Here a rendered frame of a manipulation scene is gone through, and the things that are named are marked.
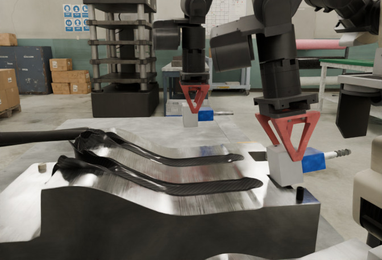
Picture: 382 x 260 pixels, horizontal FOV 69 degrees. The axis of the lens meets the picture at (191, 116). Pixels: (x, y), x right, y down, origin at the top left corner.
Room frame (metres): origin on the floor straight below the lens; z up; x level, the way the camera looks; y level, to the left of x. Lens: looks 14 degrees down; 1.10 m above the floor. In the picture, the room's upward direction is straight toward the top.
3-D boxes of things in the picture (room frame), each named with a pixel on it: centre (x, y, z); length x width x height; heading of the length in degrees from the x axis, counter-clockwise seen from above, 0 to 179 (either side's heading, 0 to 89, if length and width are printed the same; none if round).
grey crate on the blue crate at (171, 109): (3.82, 0.04, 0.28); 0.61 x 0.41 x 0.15; 89
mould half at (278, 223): (0.46, 0.08, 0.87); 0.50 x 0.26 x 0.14; 96
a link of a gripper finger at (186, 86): (0.68, -0.01, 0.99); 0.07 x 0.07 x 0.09; 6
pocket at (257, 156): (0.53, -0.14, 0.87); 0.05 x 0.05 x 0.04; 6
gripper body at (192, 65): (0.69, -0.01, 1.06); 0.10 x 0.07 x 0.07; 6
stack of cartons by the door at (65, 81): (6.75, 2.89, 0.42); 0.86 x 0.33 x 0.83; 89
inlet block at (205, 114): (0.70, -0.04, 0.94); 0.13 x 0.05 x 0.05; 95
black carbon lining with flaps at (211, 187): (0.45, 0.06, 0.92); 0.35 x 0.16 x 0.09; 96
